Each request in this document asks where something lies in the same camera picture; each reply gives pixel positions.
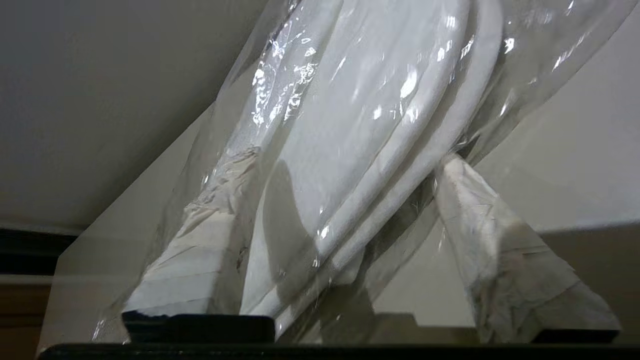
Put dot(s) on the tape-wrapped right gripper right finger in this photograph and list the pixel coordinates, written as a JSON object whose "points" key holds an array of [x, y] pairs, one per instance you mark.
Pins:
{"points": [[500, 250]]}

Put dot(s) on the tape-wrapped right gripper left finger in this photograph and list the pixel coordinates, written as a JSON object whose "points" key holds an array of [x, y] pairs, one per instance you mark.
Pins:
{"points": [[200, 260]]}

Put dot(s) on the white slippers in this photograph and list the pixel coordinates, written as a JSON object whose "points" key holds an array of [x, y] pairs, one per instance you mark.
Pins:
{"points": [[360, 125]]}

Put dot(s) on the glossy white drawer cabinet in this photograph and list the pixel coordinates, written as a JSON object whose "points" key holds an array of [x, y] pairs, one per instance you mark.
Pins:
{"points": [[575, 170]]}

